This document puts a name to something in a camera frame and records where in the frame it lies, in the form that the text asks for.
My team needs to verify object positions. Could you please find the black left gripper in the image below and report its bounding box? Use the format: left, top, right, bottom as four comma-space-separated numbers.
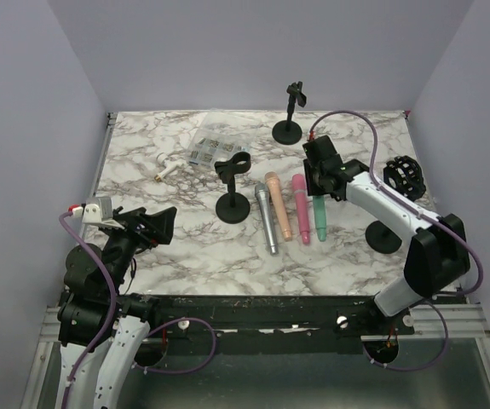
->
102, 205, 177, 295

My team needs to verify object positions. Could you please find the pink microphone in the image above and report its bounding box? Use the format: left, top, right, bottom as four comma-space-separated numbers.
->
291, 174, 310, 245

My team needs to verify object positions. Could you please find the teal microphone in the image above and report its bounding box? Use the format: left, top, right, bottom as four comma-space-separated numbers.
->
313, 196, 327, 242

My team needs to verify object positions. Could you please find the black shock mount stand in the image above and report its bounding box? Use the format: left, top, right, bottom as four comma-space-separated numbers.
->
120, 249, 145, 295
365, 156, 426, 255

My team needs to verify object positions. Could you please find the black desk mic stand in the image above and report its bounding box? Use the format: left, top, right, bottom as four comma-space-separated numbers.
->
214, 152, 251, 224
272, 81, 307, 146

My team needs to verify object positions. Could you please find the beige microphone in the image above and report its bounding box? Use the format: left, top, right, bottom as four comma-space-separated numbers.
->
264, 171, 292, 241

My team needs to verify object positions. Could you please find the silver condenser microphone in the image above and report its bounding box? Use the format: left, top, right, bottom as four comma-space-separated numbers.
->
255, 183, 279, 256

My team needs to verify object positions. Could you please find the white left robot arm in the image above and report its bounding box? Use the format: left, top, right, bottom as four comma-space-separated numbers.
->
57, 199, 177, 408

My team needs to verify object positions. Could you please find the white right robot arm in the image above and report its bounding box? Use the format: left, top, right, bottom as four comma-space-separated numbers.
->
303, 135, 470, 334

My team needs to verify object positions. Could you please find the small white cylinder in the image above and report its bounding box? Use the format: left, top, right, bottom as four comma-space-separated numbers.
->
154, 153, 186, 182

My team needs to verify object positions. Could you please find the clear plastic parts box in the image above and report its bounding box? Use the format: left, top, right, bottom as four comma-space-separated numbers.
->
186, 111, 261, 169

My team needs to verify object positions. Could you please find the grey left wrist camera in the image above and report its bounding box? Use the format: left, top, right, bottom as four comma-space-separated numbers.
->
82, 196, 112, 227

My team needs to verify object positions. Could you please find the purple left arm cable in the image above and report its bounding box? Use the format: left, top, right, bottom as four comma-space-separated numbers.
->
53, 205, 118, 409

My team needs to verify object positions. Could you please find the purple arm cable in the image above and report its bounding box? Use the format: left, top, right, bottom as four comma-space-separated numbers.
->
306, 110, 484, 371
53, 205, 118, 409

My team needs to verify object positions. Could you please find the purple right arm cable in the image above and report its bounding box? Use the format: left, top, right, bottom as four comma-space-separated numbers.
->
306, 110, 484, 371

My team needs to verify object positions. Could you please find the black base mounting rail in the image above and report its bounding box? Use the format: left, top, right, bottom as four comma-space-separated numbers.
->
118, 294, 416, 361

